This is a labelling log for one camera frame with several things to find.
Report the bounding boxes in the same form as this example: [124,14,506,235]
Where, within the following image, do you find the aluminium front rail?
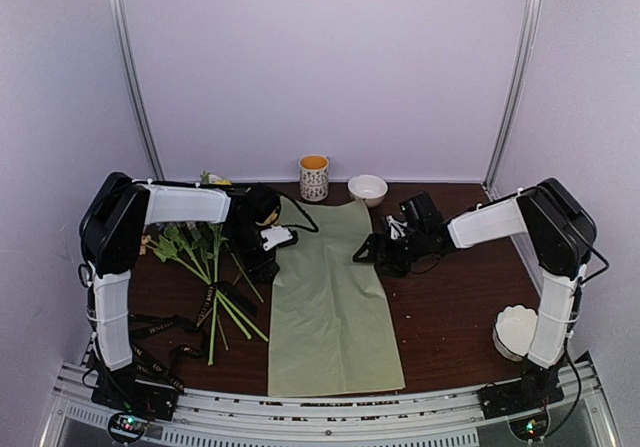
[49,361,616,447]

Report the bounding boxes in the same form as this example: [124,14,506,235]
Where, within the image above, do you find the cream fake flower bunch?
[229,250,264,303]

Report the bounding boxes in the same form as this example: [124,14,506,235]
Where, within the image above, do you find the white round bowl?
[347,174,388,208]

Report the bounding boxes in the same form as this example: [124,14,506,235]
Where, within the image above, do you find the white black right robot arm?
[352,178,599,369]

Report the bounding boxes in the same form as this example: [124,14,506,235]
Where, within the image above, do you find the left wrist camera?
[259,225,298,252]

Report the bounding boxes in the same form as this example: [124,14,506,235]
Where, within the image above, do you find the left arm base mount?
[89,360,184,446]

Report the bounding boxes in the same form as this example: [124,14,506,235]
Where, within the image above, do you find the aluminium frame post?
[109,0,165,180]
[483,0,542,193]

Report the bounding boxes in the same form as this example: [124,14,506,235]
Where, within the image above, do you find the black printed ribbon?
[129,281,264,394]

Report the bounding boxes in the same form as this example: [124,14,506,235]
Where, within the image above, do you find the white scalloped bowl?
[492,305,538,362]

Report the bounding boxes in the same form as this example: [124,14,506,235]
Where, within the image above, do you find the right aluminium frame post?
[483,0,542,193]

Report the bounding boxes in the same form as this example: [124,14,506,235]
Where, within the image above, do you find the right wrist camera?
[384,192,444,240]

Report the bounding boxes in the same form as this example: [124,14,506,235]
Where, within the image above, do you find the pink fake flower stem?
[139,222,269,342]

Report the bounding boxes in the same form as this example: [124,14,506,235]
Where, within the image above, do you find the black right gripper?
[353,228,428,277]

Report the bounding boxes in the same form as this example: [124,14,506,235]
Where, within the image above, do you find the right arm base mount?
[478,361,564,443]

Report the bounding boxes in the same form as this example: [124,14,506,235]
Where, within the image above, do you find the patterned cup yellow inside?
[299,155,329,202]

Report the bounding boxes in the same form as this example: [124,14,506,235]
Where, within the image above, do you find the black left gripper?
[227,224,280,285]

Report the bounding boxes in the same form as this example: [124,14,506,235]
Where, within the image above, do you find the yellow fake flower stem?
[201,171,231,366]

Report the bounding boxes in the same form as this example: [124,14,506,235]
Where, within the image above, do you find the green wrapping paper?
[267,200,405,398]

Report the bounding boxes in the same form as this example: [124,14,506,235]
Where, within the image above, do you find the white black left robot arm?
[79,172,319,371]

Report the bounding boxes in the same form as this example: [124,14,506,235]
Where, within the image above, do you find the left aluminium frame post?
[109,0,165,180]

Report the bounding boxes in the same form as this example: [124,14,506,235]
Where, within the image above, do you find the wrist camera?
[259,225,298,252]
[384,192,444,240]

